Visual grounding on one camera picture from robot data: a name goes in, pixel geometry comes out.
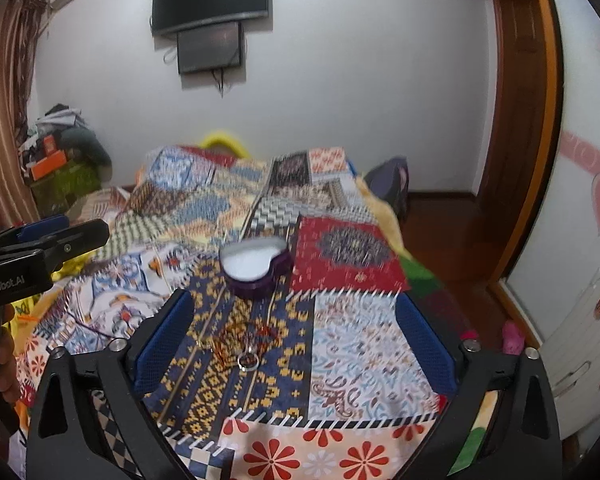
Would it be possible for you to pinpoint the red string bracelet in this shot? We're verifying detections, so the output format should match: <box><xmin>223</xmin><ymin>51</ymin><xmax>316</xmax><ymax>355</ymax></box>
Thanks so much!
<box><xmin>212</xmin><ymin>320</ymin><xmax>286</xmax><ymax>366</ymax></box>

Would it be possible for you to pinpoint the purple heart-shaped jewelry box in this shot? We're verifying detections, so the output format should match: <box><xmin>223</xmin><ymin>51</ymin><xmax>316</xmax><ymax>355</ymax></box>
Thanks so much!
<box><xmin>219</xmin><ymin>236</ymin><xmax>292</xmax><ymax>300</ymax></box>

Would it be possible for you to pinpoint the person's left hand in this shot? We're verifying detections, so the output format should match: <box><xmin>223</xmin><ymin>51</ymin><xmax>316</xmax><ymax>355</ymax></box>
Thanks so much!
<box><xmin>0</xmin><ymin>304</ymin><xmax>20</xmax><ymax>405</ymax></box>

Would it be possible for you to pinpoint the yellow cloth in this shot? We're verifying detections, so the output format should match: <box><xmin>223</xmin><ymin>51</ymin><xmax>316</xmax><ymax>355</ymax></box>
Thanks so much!
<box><xmin>9</xmin><ymin>252</ymin><xmax>95</xmax><ymax>353</ymax></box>

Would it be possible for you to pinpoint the pile of clothes and boxes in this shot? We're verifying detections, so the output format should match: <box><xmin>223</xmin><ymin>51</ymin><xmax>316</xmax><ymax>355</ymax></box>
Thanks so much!
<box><xmin>17</xmin><ymin>103</ymin><xmax>112</xmax><ymax>218</ymax></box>

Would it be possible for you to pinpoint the pink slipper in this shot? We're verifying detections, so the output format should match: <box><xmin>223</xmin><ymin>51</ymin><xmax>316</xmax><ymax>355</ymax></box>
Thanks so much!
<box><xmin>502</xmin><ymin>320</ymin><xmax>526</xmax><ymax>356</ymax></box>

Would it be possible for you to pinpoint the white suitcase with stickers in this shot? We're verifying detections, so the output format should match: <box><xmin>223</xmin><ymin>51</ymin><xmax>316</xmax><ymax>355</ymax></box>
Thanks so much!
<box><xmin>541</xmin><ymin>267</ymin><xmax>600</xmax><ymax>439</ymax></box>

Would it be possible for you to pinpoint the striped pink curtain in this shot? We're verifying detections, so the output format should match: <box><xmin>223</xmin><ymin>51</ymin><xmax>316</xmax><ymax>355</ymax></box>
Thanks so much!
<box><xmin>0</xmin><ymin>0</ymin><xmax>48</xmax><ymax>231</ymax></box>

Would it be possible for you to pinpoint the colourful patchwork bedspread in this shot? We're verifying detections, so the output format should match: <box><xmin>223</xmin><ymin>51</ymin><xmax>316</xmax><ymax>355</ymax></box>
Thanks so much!
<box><xmin>10</xmin><ymin>146</ymin><xmax>480</xmax><ymax>479</ymax></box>

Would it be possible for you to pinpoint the brown wooden door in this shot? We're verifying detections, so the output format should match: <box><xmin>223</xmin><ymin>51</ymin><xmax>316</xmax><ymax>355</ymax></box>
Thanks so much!
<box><xmin>478</xmin><ymin>0</ymin><xmax>564</xmax><ymax>283</ymax></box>

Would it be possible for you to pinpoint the dark bag beside bed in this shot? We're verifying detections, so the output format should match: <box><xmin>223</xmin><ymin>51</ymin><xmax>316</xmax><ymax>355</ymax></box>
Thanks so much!
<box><xmin>364</xmin><ymin>156</ymin><xmax>410</xmax><ymax>220</ymax></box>

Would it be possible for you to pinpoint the small dark wall monitor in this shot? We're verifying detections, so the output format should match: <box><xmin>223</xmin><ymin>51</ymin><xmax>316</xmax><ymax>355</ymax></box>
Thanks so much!
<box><xmin>176</xmin><ymin>22</ymin><xmax>244</xmax><ymax>75</ymax></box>

